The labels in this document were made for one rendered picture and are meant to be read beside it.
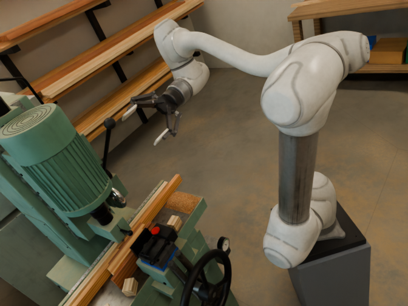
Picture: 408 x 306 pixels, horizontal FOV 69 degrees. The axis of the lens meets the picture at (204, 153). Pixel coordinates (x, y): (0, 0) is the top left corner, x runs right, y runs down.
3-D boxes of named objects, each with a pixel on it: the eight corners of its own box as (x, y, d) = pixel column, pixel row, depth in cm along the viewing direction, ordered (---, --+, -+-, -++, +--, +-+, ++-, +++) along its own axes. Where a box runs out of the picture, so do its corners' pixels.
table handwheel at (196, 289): (177, 304, 82) (227, 233, 102) (129, 278, 94) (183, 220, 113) (200, 360, 96) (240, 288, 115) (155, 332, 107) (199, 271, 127)
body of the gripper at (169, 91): (180, 109, 114) (167, 123, 109) (163, 96, 114) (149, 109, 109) (186, 97, 108) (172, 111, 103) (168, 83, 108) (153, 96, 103)
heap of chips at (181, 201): (189, 214, 118) (186, 208, 116) (164, 207, 126) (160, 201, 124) (201, 197, 123) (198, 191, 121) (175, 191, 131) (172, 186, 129)
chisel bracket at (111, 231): (121, 246, 105) (109, 232, 100) (97, 235, 113) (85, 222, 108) (134, 229, 109) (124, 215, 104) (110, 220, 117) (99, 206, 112)
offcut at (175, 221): (177, 231, 113) (173, 225, 111) (170, 230, 115) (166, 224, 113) (182, 222, 116) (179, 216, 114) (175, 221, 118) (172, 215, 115)
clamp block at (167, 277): (173, 291, 98) (163, 277, 93) (145, 277, 105) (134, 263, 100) (196, 253, 106) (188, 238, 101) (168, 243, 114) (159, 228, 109)
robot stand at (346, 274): (338, 262, 175) (333, 194, 141) (368, 313, 151) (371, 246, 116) (289, 278, 177) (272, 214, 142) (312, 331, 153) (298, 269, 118)
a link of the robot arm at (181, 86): (170, 89, 118) (161, 97, 115) (176, 73, 111) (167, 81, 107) (188, 103, 118) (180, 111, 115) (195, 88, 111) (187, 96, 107)
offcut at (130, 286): (129, 284, 102) (124, 278, 100) (138, 282, 101) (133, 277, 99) (126, 297, 98) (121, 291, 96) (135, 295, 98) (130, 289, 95)
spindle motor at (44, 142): (84, 224, 87) (13, 142, 69) (53, 211, 97) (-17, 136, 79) (123, 182, 97) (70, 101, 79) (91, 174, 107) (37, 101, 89)
